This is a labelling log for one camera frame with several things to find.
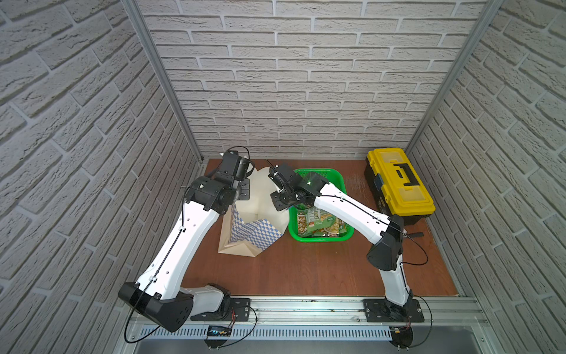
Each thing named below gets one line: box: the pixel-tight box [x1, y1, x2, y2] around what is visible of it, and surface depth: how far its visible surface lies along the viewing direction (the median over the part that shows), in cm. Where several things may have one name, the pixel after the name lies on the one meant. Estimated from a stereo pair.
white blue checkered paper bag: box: [218, 166, 290, 258], surface depth 75 cm
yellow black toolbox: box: [364, 147, 437, 226], surface depth 90 cm
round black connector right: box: [389, 325, 414, 352], surface depth 72 cm
